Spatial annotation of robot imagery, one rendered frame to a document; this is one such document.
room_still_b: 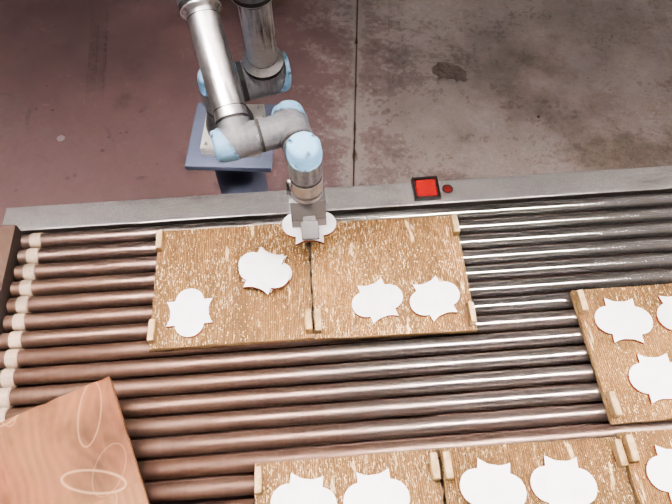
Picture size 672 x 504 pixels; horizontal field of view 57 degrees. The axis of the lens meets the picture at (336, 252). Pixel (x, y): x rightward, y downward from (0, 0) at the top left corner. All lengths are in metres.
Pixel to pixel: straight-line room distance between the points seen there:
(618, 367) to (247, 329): 0.92
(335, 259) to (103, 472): 0.75
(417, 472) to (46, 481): 0.78
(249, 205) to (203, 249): 0.20
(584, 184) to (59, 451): 1.54
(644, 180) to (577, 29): 2.07
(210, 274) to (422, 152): 1.71
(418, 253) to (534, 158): 1.63
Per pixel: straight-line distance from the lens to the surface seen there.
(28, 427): 1.52
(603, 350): 1.67
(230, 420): 1.52
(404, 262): 1.66
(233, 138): 1.37
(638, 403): 1.66
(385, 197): 1.80
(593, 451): 1.58
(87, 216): 1.89
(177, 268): 1.69
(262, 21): 1.65
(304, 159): 1.29
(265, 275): 1.60
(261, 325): 1.57
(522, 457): 1.52
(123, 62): 3.73
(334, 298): 1.60
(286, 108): 1.40
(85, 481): 1.44
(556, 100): 3.53
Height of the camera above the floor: 2.36
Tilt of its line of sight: 59 degrees down
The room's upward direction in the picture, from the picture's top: straight up
